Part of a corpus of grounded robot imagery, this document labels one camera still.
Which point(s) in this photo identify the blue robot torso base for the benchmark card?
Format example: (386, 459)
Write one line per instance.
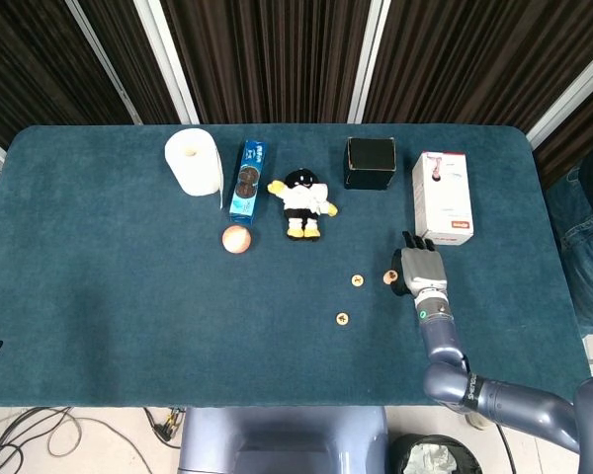
(281, 439)

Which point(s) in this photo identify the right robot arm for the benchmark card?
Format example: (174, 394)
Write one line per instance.
(442, 340)

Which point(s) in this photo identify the teal table cloth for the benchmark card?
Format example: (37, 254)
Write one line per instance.
(128, 296)

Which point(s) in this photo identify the white toilet paper roll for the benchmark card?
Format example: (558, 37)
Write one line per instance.
(195, 168)

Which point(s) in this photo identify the black open cardboard box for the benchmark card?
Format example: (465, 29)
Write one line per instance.
(369, 163)

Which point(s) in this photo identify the white partition post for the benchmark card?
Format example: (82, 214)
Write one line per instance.
(368, 61)
(168, 61)
(104, 61)
(568, 105)

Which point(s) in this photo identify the person in blue jeans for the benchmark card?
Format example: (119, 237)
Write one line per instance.
(588, 247)

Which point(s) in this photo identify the crumpled white paper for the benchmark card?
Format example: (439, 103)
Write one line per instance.
(427, 459)

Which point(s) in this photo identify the orange wooden ball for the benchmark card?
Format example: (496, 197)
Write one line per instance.
(236, 239)

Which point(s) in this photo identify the white product carton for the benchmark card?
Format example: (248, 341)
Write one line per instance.
(445, 202)

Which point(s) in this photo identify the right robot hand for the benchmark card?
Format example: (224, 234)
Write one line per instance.
(425, 269)

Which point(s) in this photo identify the blue Oreo cookie box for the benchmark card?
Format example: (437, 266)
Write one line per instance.
(247, 182)

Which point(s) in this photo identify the black trash bin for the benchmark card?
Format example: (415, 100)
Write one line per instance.
(398, 454)

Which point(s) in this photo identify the black white penguin plush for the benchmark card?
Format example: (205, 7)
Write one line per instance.
(304, 197)

